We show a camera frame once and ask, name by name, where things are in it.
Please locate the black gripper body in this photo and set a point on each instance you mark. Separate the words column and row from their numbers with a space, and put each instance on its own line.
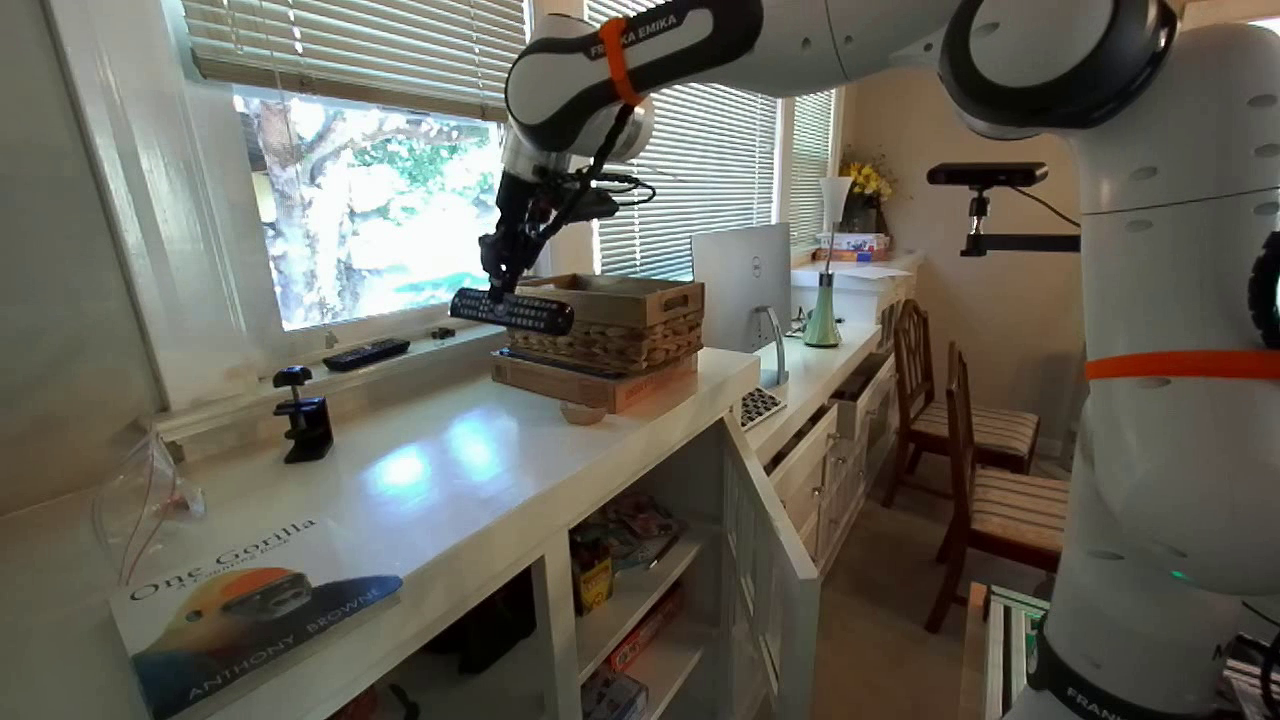
column 520, row 217

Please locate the black remote with buttons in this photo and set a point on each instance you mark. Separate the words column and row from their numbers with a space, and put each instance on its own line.
column 526, row 315

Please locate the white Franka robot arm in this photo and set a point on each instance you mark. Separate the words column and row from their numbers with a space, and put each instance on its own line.
column 1174, row 505

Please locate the woven wicker basket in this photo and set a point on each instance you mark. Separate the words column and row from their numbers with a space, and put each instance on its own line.
column 625, row 325

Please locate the flat black remote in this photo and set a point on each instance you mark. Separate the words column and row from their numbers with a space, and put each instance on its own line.
column 364, row 355

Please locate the small black object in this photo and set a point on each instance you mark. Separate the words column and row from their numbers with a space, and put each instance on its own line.
column 442, row 334

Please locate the wooden board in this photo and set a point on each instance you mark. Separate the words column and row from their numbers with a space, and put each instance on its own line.
column 595, row 387

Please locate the small round brown object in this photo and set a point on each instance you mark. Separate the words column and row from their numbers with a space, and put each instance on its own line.
column 581, row 414

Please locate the tall white window blind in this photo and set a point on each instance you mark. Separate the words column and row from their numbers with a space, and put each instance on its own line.
column 705, row 187

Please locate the silver computer monitor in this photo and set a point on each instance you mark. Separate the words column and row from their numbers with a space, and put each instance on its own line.
column 743, row 285

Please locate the wide white window blind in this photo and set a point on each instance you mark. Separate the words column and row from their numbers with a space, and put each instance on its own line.
column 335, row 55

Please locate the white computer keyboard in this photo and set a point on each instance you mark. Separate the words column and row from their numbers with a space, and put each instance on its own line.
column 763, row 407

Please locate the stack of shelf books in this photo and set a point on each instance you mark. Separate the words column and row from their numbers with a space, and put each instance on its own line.
column 639, row 531

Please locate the narrow white window blind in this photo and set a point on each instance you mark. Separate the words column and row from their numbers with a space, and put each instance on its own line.
column 811, row 166

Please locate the pale green bottle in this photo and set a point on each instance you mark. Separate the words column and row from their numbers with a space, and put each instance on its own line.
column 820, row 317

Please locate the yellow box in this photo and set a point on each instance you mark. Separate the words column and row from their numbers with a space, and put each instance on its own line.
column 595, row 582

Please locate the pink box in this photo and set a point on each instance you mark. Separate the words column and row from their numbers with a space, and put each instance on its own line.
column 861, row 245

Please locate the yellow flowers in vase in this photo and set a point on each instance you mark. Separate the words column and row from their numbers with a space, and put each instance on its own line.
column 865, row 187

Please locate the white shelf cabinet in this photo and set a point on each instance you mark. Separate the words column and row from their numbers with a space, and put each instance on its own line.
column 555, row 626

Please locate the clear plastic holder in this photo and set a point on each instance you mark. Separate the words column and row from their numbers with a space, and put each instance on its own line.
column 156, row 484

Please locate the white cabinet door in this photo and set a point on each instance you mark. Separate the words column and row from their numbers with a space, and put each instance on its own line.
column 772, row 585

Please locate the bird cover book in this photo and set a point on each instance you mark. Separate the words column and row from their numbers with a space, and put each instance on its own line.
column 247, row 621

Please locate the wooden slat chair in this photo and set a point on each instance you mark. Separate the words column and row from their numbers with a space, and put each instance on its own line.
column 1003, row 513
column 920, row 387

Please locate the green framed panel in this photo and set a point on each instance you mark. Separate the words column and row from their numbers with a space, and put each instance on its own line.
column 1011, row 654

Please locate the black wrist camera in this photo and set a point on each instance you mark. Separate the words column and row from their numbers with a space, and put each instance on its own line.
column 595, row 199

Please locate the black clamp mount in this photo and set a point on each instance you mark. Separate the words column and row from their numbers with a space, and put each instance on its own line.
column 305, row 425

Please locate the black stereo camera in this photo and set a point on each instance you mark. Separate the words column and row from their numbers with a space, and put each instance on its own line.
column 986, row 172

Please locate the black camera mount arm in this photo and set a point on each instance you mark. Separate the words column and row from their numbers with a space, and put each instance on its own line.
column 1021, row 245

